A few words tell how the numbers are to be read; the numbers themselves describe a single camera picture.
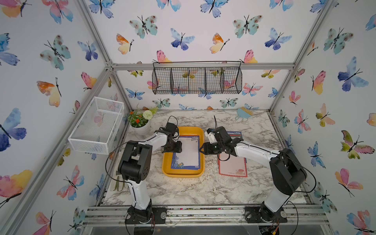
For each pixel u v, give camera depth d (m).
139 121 0.96
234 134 1.08
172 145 0.84
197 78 0.98
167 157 0.93
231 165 0.90
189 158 0.93
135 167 0.50
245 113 1.19
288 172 0.46
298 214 0.76
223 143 0.70
